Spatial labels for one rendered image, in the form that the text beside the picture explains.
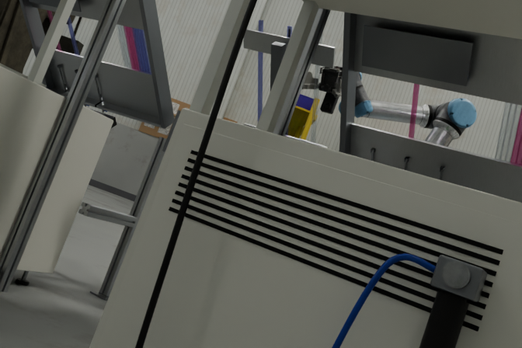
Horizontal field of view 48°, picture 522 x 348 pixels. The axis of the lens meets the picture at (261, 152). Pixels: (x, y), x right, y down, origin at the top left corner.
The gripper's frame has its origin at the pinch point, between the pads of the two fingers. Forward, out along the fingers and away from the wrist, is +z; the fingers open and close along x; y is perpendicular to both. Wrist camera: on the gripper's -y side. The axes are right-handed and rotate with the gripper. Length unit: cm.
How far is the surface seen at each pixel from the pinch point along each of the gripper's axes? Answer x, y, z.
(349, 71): 16.9, 12.8, 19.3
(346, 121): 17.6, -3.3, 14.8
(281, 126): 13, 1, 52
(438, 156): 46.2, -7.3, 11.3
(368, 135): 23.9, -7.0, 10.3
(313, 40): 13.4, 22.4, 41.2
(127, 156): -625, -354, -655
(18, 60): -375, -80, -190
